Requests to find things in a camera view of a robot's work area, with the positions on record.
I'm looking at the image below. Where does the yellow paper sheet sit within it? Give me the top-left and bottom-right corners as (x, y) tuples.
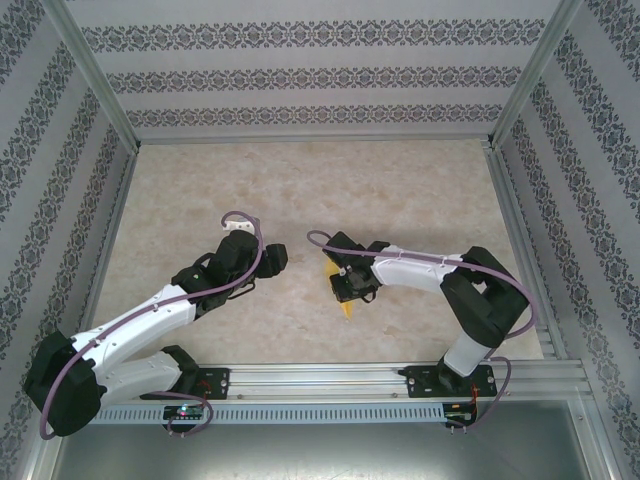
(322, 257), (359, 320)

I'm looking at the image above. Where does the grey metal sheet panel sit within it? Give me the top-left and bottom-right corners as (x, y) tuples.
(29, 422), (616, 480)

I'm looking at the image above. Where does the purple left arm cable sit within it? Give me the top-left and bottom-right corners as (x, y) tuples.
(39, 210), (266, 440)

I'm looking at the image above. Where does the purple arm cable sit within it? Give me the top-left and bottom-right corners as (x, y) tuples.
(39, 210), (266, 440)
(305, 229), (537, 432)

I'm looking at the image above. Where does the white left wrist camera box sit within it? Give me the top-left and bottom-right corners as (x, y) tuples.
(221, 217), (257, 235)

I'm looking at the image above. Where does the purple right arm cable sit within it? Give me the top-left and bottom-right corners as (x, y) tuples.
(305, 229), (537, 432)

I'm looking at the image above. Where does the aluminium mounting rail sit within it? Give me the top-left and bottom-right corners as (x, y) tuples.
(47, 363), (596, 402)

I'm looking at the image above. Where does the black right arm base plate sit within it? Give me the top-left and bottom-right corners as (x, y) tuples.
(404, 364), (499, 400)

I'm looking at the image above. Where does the aluminium cross rail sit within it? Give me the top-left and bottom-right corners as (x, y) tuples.
(134, 133), (496, 147)

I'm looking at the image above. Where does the aluminium side rail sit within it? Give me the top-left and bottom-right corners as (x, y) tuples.
(67, 147), (142, 365)
(482, 142), (569, 361)

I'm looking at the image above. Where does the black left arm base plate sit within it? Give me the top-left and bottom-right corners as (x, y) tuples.
(192, 367), (232, 401)

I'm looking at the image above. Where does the grey slotted cable duct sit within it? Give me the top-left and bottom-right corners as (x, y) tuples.
(94, 403), (447, 426)

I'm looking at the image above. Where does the aluminium frame post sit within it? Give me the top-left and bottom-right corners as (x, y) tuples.
(487, 0), (586, 149)
(42, 0), (142, 151)

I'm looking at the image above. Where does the aluminium frame leg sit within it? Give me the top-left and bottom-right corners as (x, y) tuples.
(12, 394), (69, 480)
(579, 394), (629, 480)

